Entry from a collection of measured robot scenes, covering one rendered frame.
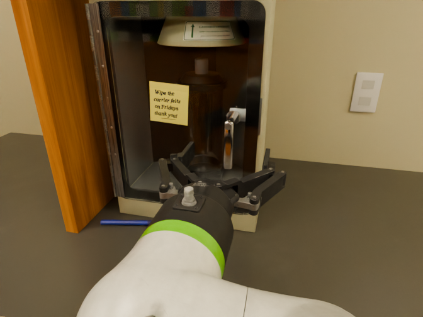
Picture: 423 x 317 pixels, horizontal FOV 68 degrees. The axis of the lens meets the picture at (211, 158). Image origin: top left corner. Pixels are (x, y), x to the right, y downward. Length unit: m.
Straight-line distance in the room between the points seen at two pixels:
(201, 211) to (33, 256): 0.46
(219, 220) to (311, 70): 0.73
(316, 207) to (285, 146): 0.31
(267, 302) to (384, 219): 0.62
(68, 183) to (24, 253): 0.16
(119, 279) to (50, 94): 0.44
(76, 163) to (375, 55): 0.82
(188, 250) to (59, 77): 0.46
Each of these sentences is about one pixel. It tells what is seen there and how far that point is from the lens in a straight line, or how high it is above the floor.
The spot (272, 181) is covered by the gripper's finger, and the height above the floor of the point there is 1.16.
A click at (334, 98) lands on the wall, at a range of 1.02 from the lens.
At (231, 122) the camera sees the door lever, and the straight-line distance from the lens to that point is 0.53.
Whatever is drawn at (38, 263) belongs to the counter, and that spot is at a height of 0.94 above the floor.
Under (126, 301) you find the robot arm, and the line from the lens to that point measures 0.24.
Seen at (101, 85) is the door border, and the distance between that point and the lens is 0.66.
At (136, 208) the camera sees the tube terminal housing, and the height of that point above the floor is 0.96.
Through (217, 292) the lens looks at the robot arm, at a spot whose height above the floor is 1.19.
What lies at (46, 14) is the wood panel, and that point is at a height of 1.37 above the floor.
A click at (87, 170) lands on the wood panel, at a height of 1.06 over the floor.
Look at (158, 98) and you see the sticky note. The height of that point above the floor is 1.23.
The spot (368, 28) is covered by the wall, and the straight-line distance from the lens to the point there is 1.01.
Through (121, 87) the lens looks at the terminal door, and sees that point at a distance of 0.64.
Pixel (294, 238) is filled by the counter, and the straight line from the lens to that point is 0.71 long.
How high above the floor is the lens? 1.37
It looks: 25 degrees down
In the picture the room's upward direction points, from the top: straight up
